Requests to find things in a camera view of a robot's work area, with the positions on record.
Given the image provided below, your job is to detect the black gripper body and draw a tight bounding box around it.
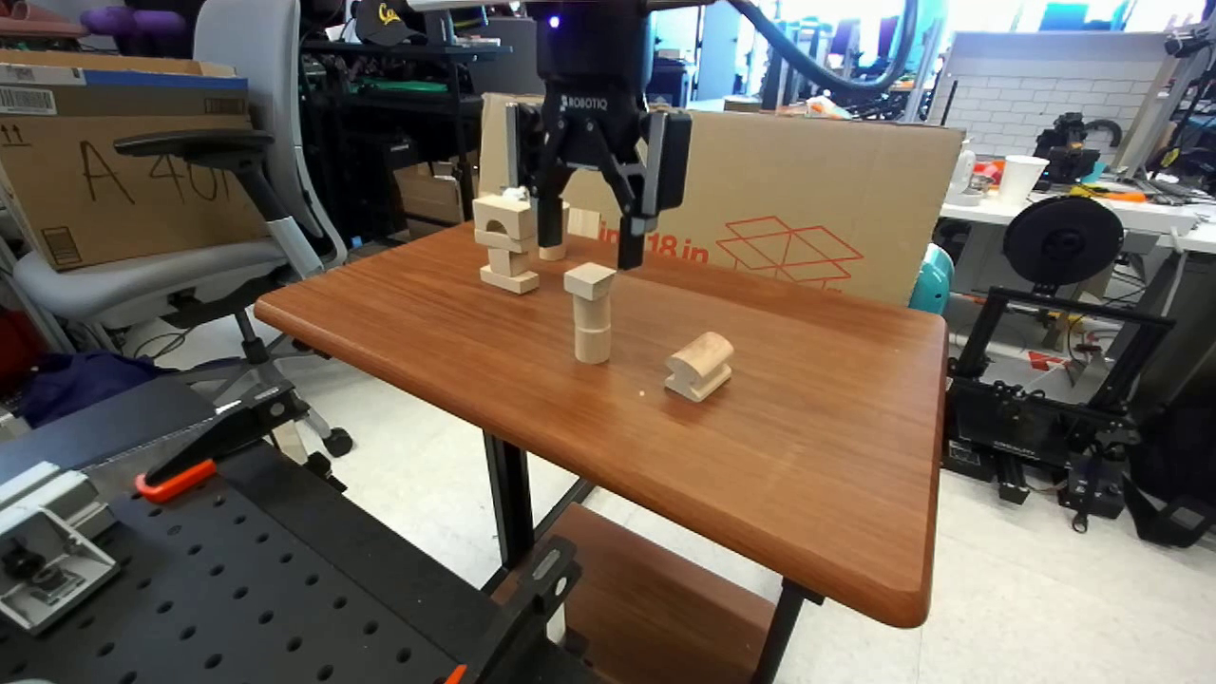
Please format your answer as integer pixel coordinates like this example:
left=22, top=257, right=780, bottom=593
left=537, top=85, right=656, bottom=167

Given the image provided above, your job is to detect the small square wooden block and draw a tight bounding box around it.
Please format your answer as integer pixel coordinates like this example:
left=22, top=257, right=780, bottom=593
left=557, top=257, right=619, bottom=304

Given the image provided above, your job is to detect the flat wooden base block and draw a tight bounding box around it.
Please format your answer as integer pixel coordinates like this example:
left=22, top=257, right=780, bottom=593
left=473, top=257, right=544, bottom=299

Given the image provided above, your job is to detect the half-round wooden block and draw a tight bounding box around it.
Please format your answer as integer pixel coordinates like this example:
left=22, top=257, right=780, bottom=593
left=665, top=328, right=737, bottom=386

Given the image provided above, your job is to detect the large cardboard panel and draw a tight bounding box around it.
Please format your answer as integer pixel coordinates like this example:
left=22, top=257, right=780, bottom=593
left=472, top=91, right=967, bottom=311

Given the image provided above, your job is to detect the brown wooden table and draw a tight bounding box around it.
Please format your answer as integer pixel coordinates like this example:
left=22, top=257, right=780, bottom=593
left=249, top=224, right=951, bottom=684

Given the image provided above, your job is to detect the teal ball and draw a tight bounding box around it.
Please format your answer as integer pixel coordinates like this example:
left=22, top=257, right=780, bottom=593
left=909, top=240, right=962, bottom=316

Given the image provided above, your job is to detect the white bin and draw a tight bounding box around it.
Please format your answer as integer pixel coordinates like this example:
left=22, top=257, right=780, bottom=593
left=962, top=149, right=1051, bottom=210

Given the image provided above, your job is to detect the black orange bar clamp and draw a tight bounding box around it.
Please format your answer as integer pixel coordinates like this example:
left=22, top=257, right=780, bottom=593
left=134, top=382, right=298, bottom=504
left=439, top=538, right=583, bottom=684

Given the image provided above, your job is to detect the grey white office chair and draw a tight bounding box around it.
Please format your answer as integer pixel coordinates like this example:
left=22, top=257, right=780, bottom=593
left=12, top=0, right=359, bottom=491

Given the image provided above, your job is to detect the lettered cardboard box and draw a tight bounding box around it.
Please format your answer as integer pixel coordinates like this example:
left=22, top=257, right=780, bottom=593
left=0, top=48, right=273, bottom=272

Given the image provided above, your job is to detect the white patterned panel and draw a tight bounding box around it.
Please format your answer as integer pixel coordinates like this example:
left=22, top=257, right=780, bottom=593
left=941, top=29, right=1169, bottom=164

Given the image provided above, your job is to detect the black 3D printer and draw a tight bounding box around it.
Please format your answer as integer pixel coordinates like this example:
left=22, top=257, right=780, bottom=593
left=941, top=194, right=1216, bottom=546

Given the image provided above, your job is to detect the black perforated base board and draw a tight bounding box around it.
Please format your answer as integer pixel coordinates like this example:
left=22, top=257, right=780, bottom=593
left=0, top=439, right=583, bottom=684

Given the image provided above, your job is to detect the metal socket box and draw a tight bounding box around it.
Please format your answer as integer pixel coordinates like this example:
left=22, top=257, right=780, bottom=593
left=0, top=460, right=125, bottom=637

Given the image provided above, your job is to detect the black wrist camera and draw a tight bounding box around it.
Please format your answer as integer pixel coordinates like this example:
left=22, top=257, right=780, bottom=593
left=649, top=109, right=694, bottom=221

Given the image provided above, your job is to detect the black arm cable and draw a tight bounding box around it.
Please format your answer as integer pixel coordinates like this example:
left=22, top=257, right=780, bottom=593
left=725, top=0, right=920, bottom=97

